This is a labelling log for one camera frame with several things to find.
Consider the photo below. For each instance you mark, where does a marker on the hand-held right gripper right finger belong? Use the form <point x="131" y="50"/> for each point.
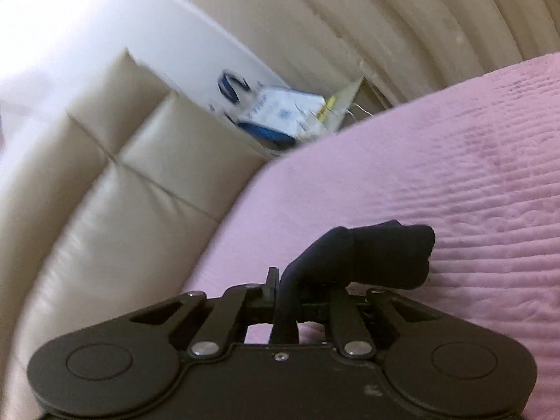
<point x="350" y="321"/>

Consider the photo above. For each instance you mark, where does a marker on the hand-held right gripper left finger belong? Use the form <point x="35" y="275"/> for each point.
<point x="236" y="310"/>

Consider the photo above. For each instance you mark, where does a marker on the dark navy garment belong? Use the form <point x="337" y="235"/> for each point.
<point x="380" y="253"/>

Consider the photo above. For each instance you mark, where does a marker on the pink quilted blanket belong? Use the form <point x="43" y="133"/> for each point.
<point x="437" y="192"/>

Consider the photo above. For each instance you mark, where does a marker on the beige leather headboard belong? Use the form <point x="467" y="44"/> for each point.
<point x="109" y="192"/>

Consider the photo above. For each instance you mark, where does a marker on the white and blue paper packet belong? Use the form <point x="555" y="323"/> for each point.
<point x="280" y="107"/>

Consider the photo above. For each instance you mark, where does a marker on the beige card envelope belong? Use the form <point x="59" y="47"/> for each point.
<point x="341" y="100"/>

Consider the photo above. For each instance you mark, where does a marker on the white bag with blue print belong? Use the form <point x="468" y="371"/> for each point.
<point x="227" y="85"/>

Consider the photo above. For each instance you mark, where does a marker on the beige ribbed curtain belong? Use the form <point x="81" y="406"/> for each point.
<point x="350" y="22"/>

